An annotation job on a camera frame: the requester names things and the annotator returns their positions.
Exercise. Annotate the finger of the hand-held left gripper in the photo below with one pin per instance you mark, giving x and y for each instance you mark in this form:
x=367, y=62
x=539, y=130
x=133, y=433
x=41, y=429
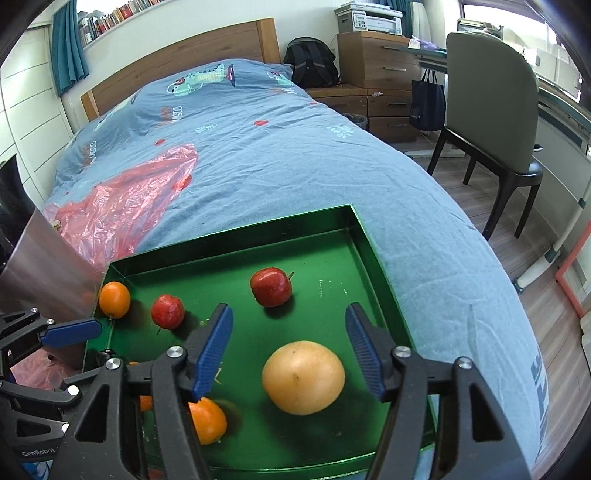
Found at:
x=74, y=331
x=46, y=396

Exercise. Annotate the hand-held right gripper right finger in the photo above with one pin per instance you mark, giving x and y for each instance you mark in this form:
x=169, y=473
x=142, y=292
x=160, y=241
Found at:
x=364, y=355

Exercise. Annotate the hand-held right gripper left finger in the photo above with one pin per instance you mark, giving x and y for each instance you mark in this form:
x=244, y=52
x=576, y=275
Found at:
x=212, y=350

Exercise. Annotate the medium orange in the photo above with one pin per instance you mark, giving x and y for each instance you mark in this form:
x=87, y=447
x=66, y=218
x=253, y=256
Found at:
x=114, y=299

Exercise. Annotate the small red apple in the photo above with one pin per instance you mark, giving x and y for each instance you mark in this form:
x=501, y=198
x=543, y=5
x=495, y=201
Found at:
x=167, y=311

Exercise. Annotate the yellow grapefruit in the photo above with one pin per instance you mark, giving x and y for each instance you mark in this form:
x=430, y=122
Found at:
x=302, y=378

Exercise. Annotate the large orange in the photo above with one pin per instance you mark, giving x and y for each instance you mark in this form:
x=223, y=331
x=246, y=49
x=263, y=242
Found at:
x=210, y=422

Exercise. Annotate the red apple with stem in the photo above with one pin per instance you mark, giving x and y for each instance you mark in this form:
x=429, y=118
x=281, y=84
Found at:
x=271, y=287

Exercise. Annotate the green metal tray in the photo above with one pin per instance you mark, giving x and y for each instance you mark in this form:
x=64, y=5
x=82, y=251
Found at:
x=323, y=258

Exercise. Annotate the pink plastic sheet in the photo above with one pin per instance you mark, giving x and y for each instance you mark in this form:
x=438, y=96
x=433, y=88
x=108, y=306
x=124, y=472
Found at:
x=120, y=207

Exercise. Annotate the bed with blue sheet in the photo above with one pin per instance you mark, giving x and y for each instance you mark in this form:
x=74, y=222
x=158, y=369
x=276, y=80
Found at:
x=277, y=161

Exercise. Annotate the mesh waste basket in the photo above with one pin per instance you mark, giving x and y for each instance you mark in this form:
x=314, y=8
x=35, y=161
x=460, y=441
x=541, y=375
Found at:
x=358, y=121

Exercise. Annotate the wooden nightstand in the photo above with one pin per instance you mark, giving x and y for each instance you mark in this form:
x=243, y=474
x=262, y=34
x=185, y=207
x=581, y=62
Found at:
x=337, y=99

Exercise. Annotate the black tote bag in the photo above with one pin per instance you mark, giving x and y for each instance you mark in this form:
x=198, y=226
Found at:
x=427, y=104

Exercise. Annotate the grey chair with black legs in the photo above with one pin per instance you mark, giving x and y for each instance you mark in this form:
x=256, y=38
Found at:
x=489, y=106

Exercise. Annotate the teal curtain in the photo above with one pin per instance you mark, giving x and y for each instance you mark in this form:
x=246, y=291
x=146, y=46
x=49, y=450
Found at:
x=402, y=16
x=69, y=46

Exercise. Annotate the black backpack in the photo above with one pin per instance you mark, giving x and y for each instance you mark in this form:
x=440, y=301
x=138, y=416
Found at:
x=311, y=64

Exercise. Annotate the wooden drawer chest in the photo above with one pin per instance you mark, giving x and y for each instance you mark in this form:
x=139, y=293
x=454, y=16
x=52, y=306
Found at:
x=383, y=60

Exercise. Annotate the wooden headboard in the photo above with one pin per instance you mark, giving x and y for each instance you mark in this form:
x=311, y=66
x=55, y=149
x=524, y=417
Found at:
x=184, y=55

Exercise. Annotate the row of books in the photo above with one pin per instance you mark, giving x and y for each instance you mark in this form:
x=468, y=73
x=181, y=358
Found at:
x=120, y=14

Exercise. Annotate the white printer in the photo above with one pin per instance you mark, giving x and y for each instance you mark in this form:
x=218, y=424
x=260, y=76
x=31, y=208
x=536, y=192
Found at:
x=369, y=18

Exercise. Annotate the pink frame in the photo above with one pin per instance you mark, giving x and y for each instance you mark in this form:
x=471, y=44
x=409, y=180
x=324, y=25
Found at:
x=575, y=288

